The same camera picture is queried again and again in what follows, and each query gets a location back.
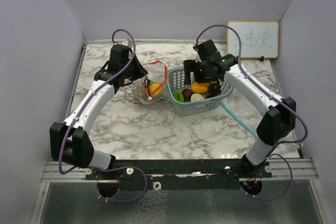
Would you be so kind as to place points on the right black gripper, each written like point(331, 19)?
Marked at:
point(190, 65)

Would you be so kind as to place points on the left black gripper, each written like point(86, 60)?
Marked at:
point(140, 71)

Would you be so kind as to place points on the teal plastic basket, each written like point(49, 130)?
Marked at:
point(196, 97)

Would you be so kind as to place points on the orange mango toy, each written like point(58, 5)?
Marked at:
point(157, 89)

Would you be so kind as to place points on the orange zip clear bag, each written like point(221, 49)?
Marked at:
point(157, 72)

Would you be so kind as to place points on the brown longan bunch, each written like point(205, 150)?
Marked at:
point(141, 94)

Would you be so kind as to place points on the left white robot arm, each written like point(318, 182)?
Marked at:
point(69, 140)

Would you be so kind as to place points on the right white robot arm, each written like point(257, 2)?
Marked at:
point(277, 118)

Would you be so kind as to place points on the blue zip clear bag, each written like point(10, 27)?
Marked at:
point(234, 116)

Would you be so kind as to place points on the yellow toy fruit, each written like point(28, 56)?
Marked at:
point(200, 88)

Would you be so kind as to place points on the dark purple toy fruit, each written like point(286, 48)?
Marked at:
point(187, 93)

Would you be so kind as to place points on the green leafy toy vegetable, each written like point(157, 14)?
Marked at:
point(178, 96)

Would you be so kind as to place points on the small whiteboard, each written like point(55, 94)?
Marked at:
point(259, 38)

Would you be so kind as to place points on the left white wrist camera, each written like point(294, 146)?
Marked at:
point(126, 42)

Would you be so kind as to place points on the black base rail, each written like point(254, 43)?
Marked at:
point(179, 174)

